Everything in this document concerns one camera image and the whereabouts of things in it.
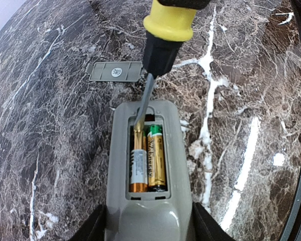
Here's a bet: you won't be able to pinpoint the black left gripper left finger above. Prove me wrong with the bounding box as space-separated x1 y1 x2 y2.
70 204 106 241

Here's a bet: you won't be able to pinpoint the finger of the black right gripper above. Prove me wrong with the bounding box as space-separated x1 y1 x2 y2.
158 0 210 10

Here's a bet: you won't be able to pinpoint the yellow handled screwdriver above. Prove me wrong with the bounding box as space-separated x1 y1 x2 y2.
134 1 197 132

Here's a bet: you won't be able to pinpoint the grey remote control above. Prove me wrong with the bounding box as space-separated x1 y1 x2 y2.
104 100 196 240

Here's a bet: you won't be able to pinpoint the grey battery cover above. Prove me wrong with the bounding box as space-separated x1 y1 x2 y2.
85 61 142 82

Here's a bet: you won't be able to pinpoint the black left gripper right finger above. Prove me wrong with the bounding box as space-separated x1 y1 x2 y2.
192 202 235 241

